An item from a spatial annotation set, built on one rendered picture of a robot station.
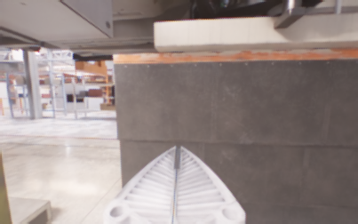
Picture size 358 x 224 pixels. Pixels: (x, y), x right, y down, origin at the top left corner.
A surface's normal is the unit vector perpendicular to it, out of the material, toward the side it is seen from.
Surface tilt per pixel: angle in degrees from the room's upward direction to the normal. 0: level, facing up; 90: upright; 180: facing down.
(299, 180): 90
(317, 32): 90
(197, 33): 90
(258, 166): 90
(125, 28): 106
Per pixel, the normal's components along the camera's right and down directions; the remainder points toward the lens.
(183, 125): -0.10, 0.11
